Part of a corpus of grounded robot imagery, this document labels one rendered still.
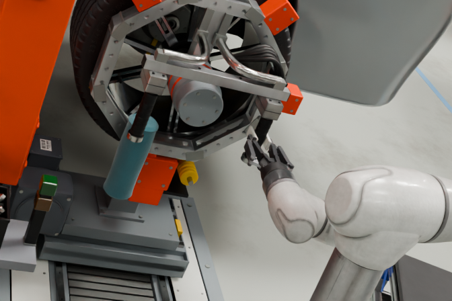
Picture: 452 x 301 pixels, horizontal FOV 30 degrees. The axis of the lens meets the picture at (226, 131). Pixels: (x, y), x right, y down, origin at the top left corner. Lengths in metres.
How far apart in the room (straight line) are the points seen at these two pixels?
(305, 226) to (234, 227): 1.46
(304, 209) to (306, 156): 2.21
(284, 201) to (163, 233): 0.90
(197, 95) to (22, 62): 0.49
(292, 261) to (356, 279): 1.89
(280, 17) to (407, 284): 1.12
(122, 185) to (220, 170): 1.38
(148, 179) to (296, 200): 0.69
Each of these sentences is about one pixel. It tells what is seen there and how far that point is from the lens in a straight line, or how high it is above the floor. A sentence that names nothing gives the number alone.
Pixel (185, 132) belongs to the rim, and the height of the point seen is 0.63.
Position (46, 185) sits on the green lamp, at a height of 0.65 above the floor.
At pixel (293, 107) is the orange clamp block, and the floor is 0.84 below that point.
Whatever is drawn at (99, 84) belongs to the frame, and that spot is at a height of 0.78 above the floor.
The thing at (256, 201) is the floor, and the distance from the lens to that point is 3.70.
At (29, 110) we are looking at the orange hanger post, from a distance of 2.22.
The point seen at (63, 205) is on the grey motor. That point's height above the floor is 0.36.
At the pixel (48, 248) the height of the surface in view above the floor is 0.14.
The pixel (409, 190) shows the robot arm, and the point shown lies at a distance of 1.52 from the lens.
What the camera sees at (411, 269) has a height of 0.34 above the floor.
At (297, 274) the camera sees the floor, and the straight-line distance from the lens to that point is 3.40.
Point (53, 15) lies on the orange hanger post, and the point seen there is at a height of 1.04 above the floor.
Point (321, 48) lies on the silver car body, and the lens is 2.90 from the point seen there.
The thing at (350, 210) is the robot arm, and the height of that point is 1.19.
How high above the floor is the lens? 1.89
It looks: 27 degrees down
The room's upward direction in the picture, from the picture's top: 24 degrees clockwise
